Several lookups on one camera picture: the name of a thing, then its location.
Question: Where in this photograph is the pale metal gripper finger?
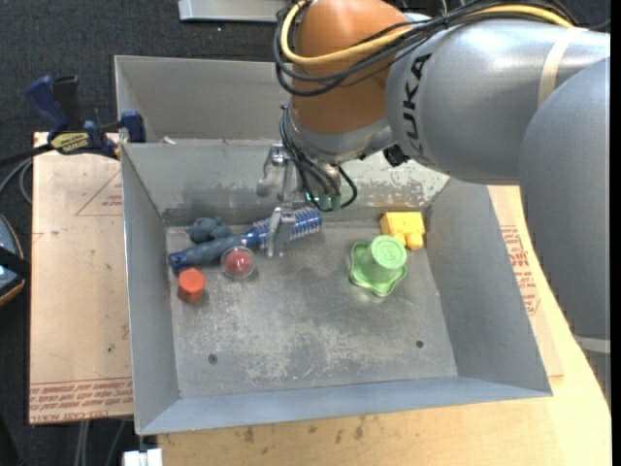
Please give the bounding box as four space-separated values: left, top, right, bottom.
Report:
281 211 297 253
267 206 284 259

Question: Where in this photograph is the red ball in clear shell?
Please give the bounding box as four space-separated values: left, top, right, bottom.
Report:
219 246 256 282

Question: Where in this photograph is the blue brush with white bristles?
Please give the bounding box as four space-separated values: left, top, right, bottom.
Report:
167 205 324 276

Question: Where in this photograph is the dark teal toy animal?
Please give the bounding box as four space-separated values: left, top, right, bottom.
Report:
185 216 235 245

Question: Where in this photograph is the grey metal bin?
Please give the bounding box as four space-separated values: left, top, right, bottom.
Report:
114 54 554 437

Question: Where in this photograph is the green star-shaped cup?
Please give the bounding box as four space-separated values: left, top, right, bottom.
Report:
345 234 409 299

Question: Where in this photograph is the red hexagonal block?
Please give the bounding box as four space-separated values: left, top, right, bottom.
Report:
176 267 207 305

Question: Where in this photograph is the yellow toy block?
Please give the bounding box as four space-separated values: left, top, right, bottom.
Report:
378 211 427 251

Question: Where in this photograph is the brown cardboard board red print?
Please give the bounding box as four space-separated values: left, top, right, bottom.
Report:
28 130 567 426

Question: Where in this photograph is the black cylinder on white bracket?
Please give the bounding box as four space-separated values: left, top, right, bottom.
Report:
382 143 408 168

